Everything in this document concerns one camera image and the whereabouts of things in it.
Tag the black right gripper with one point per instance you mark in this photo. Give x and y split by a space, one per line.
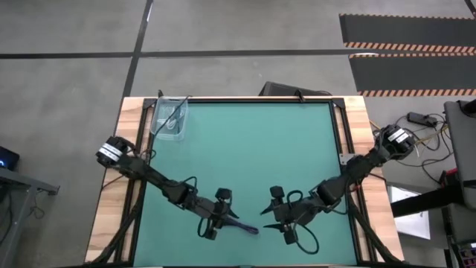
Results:
294 214

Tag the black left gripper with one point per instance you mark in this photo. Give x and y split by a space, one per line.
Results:
218 214

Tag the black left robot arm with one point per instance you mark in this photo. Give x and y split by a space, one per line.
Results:
156 178

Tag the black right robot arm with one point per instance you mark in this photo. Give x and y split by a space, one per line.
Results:
353 171

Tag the green table mat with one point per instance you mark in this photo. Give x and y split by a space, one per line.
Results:
241 149

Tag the clear plastic container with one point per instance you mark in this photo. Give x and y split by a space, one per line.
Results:
178 134

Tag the black box behind table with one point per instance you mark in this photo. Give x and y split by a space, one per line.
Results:
282 89

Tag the white paper sheet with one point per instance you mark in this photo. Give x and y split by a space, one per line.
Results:
413 225

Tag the black diagonal bar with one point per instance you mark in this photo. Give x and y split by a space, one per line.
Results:
420 203

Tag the black power strip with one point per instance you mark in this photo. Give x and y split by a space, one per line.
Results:
422 119

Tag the red clamp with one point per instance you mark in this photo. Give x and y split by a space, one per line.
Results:
450 173

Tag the gray box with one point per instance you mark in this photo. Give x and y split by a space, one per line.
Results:
461 223

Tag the control panel with buttons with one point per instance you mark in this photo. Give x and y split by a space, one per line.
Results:
466 255

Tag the black mat with orange stripes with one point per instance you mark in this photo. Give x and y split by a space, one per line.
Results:
413 72
405 30

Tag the gray metal cabinet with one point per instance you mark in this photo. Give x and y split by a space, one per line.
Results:
465 149

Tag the gray metal desk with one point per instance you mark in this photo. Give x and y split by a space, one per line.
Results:
22 178

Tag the black device with blue light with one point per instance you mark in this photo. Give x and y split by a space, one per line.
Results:
9 156

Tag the gray metal bracket plate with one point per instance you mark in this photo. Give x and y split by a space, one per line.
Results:
344 159

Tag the black aluminium table frame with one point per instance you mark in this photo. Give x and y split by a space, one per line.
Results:
339 102

